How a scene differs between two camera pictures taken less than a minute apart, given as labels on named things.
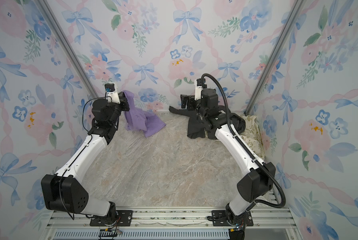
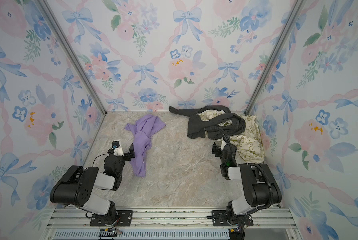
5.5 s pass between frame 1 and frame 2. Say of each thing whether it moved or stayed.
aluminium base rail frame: stayed
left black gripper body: moved
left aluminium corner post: stayed
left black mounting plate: stayed
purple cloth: moved
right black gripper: moved
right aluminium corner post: stayed
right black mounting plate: stayed
